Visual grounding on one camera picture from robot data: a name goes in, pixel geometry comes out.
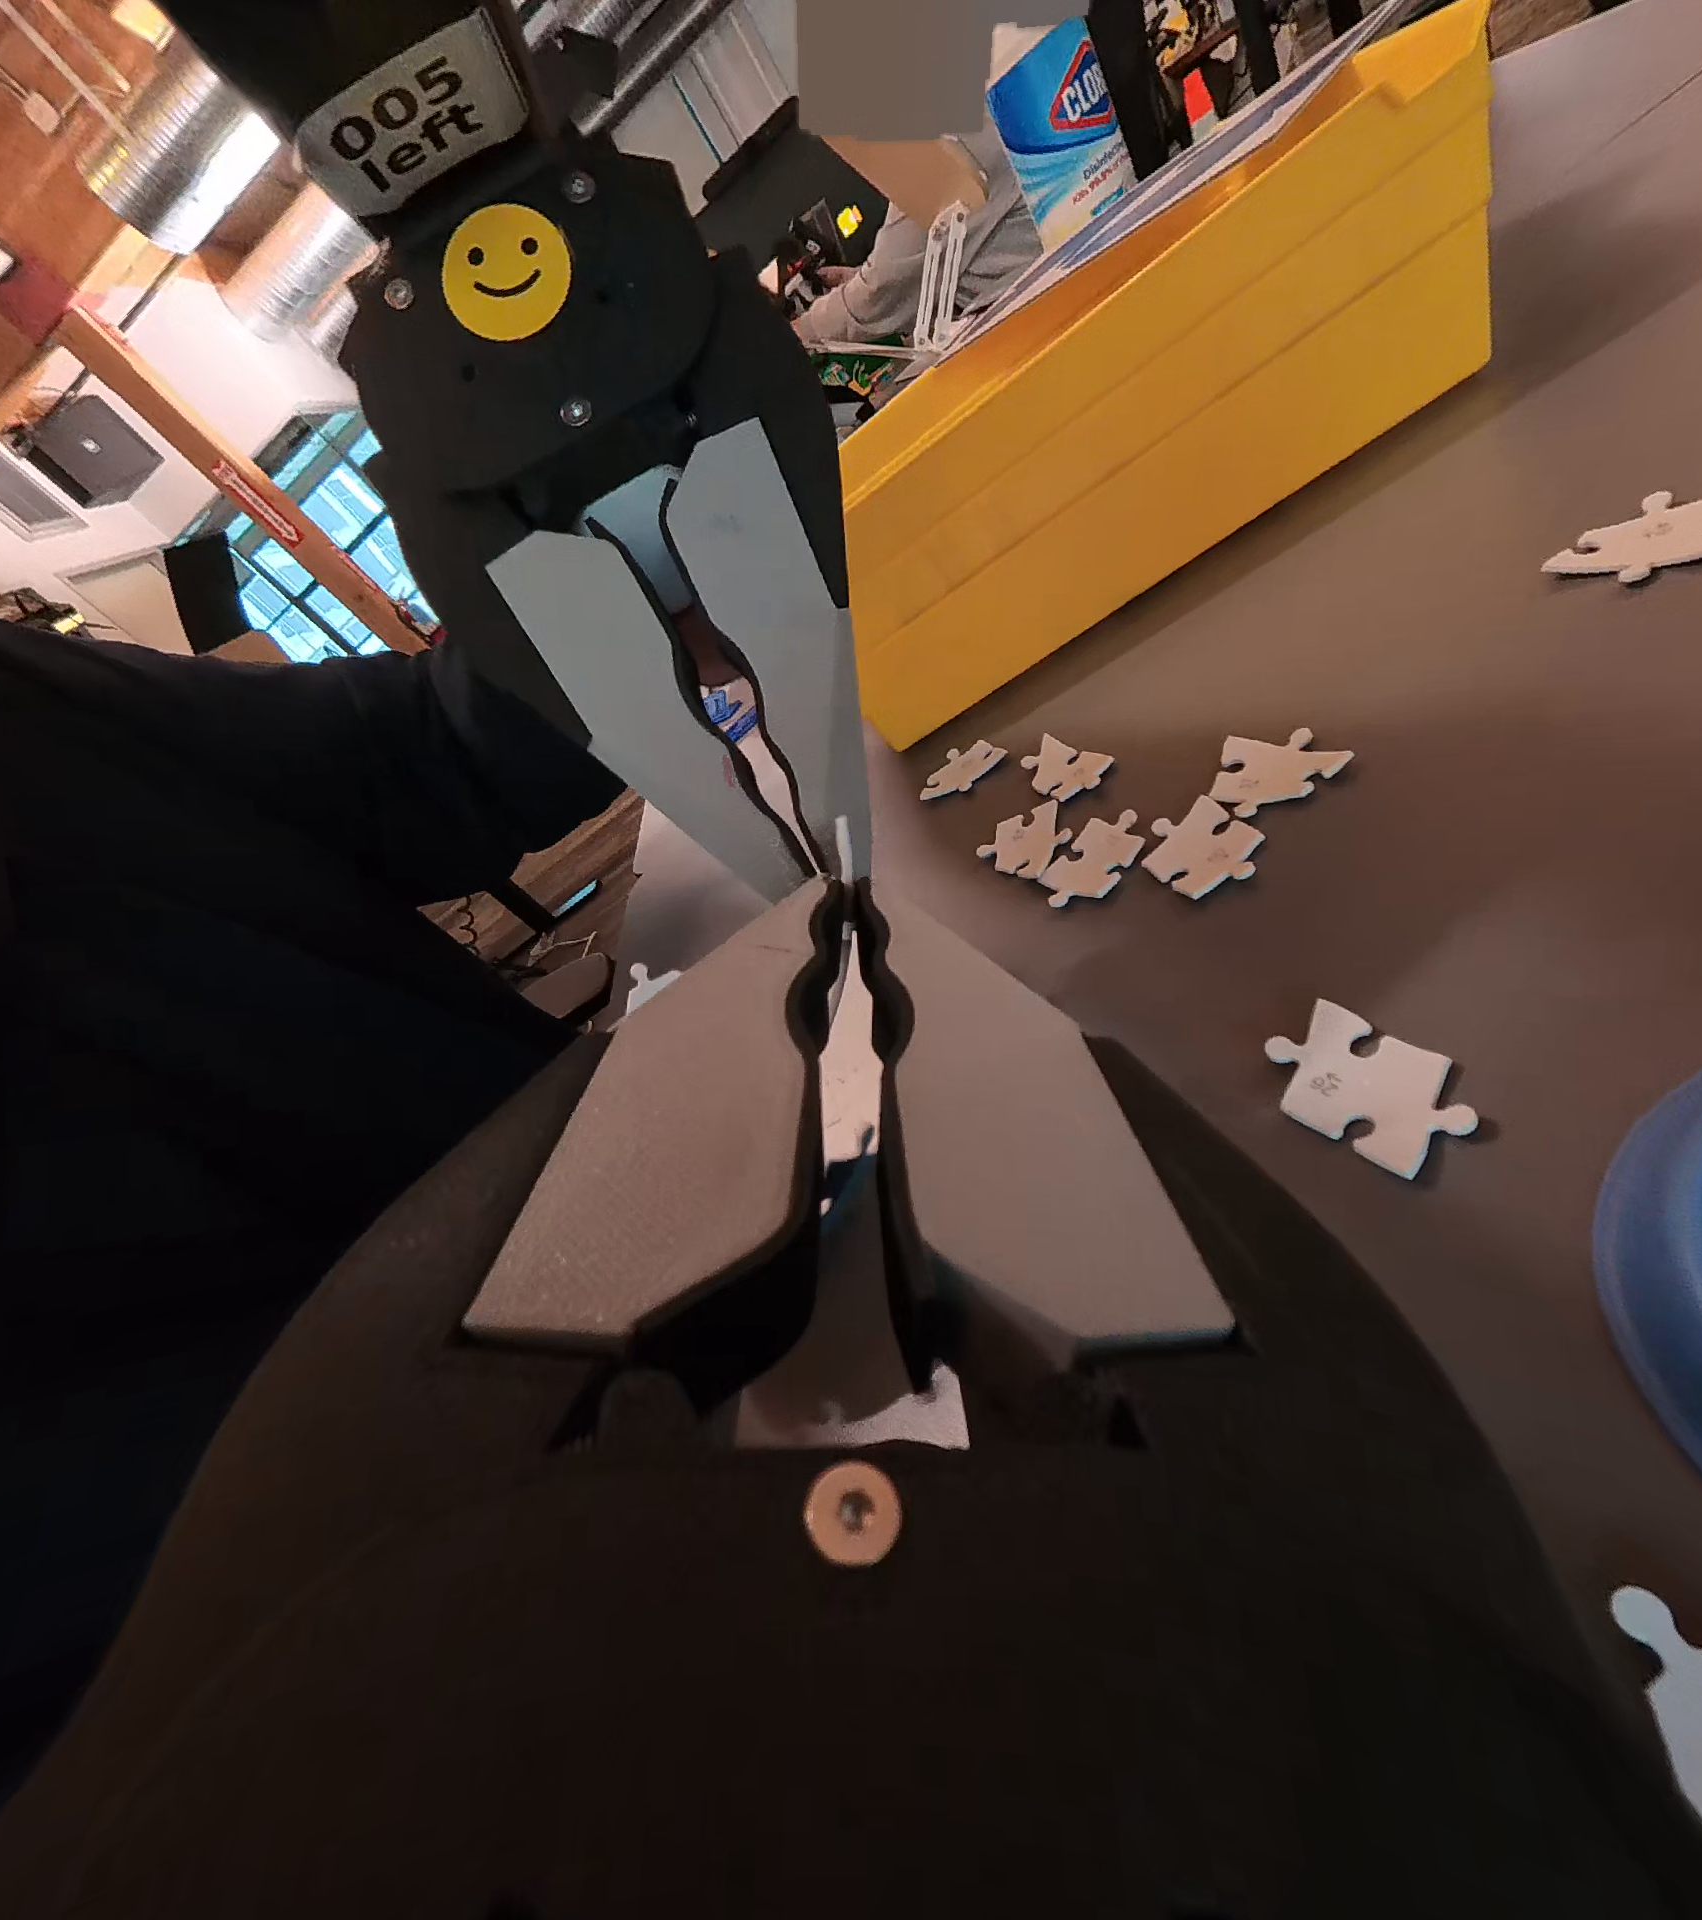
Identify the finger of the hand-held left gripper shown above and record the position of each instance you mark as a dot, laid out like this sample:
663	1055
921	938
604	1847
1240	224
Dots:
776	600
597	644

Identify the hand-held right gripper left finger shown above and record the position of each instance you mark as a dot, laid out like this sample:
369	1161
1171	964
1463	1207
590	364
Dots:
641	1185

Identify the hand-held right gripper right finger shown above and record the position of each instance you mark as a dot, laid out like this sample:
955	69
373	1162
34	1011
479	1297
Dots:
1047	1185

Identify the blue-edged puzzle piece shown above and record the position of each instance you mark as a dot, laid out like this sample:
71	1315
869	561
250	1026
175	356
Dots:
759	769

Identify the partly built puzzle ball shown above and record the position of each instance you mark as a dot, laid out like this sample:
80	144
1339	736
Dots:
649	991

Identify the yellow plastic bin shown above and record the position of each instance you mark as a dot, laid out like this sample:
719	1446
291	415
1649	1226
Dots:
1166	375

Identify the person's left forearm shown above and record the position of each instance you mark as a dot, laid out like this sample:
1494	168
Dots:
266	750

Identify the loose group of puzzle pieces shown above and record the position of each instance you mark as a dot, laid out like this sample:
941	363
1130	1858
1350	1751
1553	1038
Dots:
1205	841

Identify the black metal chair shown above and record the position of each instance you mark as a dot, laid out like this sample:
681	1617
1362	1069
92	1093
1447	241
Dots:
550	961

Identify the black-framed window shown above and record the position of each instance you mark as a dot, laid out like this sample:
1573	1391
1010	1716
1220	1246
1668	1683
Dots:
326	541

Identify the white folding stand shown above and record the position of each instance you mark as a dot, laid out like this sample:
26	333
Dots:
941	285

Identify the black square panel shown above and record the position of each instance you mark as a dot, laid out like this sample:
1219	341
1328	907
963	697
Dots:
206	593

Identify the white wipes canister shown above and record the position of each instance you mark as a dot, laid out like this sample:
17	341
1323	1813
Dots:
1060	134

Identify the person's dark clothed torso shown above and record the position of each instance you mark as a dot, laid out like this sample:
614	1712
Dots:
71	1201

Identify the orange traffic cone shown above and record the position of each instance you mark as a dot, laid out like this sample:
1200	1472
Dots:
1198	92

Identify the silver ventilation duct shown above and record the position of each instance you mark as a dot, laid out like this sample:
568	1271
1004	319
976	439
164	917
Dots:
176	150
297	270

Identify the wooden post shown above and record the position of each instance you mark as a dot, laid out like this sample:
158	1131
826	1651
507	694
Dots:
160	398

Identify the black wall speaker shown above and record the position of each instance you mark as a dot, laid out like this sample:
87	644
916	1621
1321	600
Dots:
95	450

